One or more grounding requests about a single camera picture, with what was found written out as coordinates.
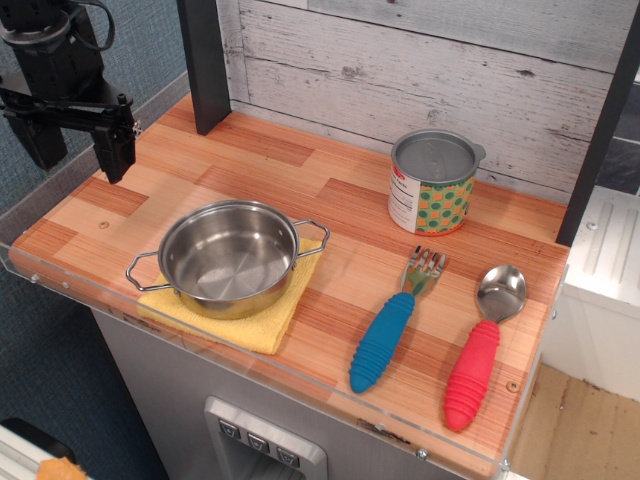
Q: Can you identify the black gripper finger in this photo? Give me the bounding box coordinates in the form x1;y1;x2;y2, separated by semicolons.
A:
92;107;136;184
8;117;68;171

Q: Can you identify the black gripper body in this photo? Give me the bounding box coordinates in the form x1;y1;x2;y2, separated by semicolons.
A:
1;33;140;139

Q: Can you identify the blue handled fork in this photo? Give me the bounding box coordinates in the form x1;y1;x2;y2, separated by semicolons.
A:
349;246;447;394

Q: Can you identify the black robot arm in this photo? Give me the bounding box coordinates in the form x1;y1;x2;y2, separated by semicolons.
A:
1;1;138;184

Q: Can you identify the silver metal pan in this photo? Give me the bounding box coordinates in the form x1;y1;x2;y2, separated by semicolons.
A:
125;200;331;320

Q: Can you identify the yellow cloth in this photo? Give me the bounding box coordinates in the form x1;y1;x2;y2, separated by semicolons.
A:
137;253;321;355

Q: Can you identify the grey toy fridge cabinet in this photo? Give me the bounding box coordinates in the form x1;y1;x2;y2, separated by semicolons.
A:
94;312;449;479

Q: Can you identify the colourful dotted tin can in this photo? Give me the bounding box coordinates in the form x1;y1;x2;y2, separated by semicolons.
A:
388;129;486;236

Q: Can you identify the orange object at corner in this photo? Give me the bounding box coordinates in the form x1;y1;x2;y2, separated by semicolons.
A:
35;457;89;480

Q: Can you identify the silver dispenser button panel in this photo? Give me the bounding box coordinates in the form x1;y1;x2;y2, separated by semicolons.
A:
204;396;329;479

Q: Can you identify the white furniture unit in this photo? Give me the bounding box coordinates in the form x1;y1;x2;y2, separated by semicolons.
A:
541;186;639;400

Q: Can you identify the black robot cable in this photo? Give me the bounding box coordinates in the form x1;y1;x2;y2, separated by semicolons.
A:
69;0;117;53

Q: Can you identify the black vertical post left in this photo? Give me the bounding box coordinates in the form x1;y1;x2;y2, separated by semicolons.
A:
177;0;232;135

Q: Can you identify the black vertical post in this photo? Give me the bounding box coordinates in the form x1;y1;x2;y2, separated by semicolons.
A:
177;0;232;135
556;1;639;247

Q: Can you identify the red handled spoon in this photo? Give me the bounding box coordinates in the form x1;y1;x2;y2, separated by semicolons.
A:
444;265;527;431

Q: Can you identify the black vertical post right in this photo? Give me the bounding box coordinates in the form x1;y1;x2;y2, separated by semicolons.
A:
556;1;639;247

